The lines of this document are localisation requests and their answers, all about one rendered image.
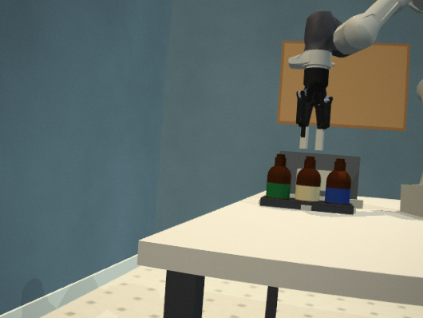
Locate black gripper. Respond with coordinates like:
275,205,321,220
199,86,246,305
296,67,333,151

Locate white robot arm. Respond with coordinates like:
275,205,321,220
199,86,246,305
288,0,423,70

